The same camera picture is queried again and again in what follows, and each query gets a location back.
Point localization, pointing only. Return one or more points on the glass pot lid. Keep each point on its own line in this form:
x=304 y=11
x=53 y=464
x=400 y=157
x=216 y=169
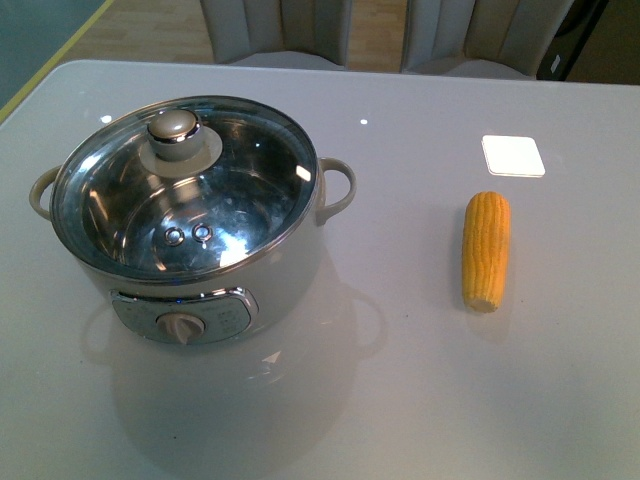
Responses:
x=114 y=210

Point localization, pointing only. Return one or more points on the yellow corn cob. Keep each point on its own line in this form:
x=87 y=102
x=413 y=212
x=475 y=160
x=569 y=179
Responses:
x=485 y=251

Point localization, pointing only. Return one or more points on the white electric cooking pot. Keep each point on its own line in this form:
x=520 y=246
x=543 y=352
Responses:
x=224 y=306

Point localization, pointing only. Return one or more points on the beige chair left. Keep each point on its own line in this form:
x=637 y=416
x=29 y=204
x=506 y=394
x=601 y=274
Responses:
x=309 y=35

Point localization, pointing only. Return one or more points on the beige chair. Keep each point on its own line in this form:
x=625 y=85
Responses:
x=491 y=39
x=309 y=35

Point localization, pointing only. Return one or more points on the beige chair right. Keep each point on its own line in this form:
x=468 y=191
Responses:
x=491 y=39

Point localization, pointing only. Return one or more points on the black object at right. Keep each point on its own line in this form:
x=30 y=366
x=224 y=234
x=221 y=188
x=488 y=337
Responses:
x=570 y=39

